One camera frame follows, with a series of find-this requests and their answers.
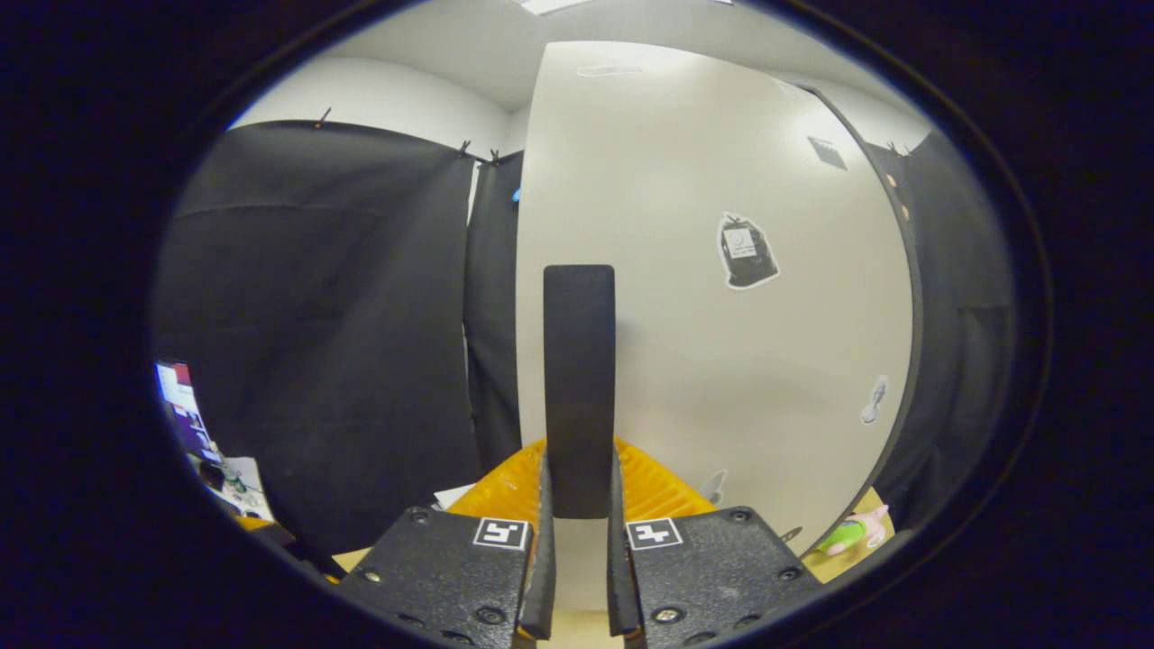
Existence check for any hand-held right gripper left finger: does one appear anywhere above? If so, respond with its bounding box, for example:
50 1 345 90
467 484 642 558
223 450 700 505
335 439 557 649

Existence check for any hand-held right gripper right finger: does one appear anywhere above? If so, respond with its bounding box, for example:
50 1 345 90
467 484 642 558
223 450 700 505
606 437 823 649

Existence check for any black cabinet door handle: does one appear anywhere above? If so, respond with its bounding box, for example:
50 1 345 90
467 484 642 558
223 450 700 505
543 264 617 520

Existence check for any beige cabinet door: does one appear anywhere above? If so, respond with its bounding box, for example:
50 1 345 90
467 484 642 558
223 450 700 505
514 41 916 614

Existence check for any white book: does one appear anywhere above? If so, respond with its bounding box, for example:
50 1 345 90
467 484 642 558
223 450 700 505
433 484 492 512

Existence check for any pink and green plush toy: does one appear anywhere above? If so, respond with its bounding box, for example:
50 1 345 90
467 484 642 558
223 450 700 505
816 504 892 556

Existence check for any white papers pile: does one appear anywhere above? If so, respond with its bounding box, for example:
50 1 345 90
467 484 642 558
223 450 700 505
216 457 271 521

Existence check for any black backdrop cloth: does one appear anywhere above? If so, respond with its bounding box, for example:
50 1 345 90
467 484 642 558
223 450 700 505
151 120 1020 555

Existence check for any computer monitor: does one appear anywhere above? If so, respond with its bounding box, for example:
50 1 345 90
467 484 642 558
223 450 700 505
155 361 220 462

